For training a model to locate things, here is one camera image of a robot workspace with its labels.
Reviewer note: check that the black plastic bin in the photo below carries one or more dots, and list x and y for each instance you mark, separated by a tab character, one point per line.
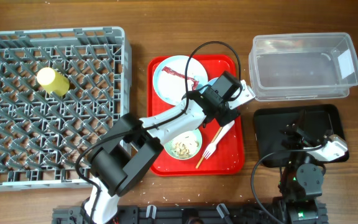
316	120

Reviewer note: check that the green bowl with food scraps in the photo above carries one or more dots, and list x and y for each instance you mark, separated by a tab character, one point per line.
185	146

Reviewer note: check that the red plastic tray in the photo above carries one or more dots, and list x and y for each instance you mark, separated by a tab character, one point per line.
228	157

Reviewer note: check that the white plastic fork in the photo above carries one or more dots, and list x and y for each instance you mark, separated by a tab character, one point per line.
223	132

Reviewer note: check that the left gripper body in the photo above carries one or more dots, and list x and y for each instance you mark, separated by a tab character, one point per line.
228	115

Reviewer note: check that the light blue bowl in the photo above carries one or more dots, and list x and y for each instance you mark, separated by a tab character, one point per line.
211	82

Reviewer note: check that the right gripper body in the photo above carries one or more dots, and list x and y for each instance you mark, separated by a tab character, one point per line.
300	140

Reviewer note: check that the yellow plastic cup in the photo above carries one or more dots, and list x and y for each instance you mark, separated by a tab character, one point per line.
52	81

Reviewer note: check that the light blue plate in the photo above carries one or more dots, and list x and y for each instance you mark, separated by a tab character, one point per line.
178	63

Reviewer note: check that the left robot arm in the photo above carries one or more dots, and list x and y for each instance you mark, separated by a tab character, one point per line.
122	157

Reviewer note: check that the grey dishwasher rack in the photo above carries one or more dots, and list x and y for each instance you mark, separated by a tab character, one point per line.
41	134

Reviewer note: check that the red snack wrapper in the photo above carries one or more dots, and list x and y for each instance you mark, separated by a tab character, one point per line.
194	82

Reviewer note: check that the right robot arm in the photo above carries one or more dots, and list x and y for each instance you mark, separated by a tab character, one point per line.
302	178

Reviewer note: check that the clear plastic bin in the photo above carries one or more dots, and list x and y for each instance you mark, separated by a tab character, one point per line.
303	66

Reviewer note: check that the wooden chopstick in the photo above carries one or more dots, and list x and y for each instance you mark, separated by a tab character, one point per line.
209	149

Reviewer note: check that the white napkin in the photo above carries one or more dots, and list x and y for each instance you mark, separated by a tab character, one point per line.
171	88

